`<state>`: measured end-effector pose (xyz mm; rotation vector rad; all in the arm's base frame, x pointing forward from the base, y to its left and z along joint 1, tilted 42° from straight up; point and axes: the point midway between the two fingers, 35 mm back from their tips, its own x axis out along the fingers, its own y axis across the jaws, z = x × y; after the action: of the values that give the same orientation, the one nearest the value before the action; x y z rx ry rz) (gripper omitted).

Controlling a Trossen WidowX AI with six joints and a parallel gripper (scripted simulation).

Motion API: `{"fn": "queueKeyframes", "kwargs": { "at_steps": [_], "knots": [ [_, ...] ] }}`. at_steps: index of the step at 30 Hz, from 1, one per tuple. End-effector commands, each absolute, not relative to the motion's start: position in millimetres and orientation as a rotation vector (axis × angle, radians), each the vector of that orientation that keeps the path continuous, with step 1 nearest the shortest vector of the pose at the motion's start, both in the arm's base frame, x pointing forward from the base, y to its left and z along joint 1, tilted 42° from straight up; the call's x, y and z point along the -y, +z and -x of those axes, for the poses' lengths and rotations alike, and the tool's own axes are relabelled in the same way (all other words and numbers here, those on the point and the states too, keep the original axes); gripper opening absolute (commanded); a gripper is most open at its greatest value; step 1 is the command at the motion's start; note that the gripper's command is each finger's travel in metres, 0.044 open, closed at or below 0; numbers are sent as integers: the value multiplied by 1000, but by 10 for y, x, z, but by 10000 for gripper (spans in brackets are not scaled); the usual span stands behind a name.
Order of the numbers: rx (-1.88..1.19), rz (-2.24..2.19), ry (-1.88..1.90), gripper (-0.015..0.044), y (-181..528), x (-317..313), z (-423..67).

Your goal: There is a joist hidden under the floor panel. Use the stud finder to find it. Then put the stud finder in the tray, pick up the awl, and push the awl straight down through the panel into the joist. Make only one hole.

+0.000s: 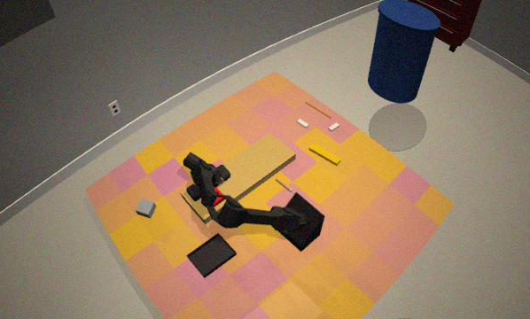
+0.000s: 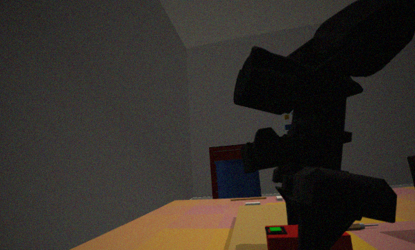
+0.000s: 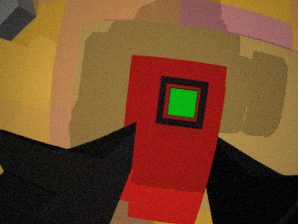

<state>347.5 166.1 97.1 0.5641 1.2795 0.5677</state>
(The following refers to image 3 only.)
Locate tan panel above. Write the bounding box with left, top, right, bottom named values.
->
left=71, top=20, right=298, bottom=176

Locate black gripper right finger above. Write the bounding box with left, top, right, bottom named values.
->
left=206, top=136, right=298, bottom=224

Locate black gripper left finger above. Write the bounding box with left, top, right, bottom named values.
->
left=0, top=123, right=137, bottom=224

